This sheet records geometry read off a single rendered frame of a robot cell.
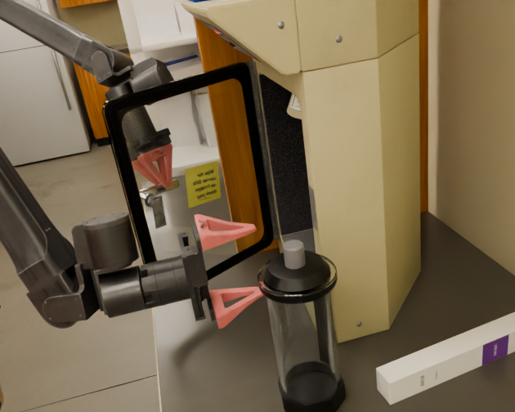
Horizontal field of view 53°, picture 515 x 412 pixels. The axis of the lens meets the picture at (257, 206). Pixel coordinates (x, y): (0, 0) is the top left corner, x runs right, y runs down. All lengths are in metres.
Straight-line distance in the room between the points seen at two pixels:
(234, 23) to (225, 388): 0.56
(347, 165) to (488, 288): 0.43
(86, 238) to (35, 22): 0.59
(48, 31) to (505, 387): 1.01
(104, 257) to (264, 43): 0.34
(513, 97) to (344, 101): 0.41
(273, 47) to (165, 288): 0.34
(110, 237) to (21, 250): 0.12
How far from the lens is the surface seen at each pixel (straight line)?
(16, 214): 0.69
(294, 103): 0.86
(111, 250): 0.64
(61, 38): 1.10
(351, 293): 0.88
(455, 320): 0.99
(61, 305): 0.69
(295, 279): 0.67
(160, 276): 0.65
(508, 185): 1.12
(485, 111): 1.14
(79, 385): 2.52
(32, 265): 0.69
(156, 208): 0.91
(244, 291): 0.72
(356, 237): 0.83
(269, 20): 0.70
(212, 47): 1.06
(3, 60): 5.72
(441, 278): 1.09
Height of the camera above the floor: 1.55
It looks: 25 degrees down
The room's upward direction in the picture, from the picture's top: 9 degrees counter-clockwise
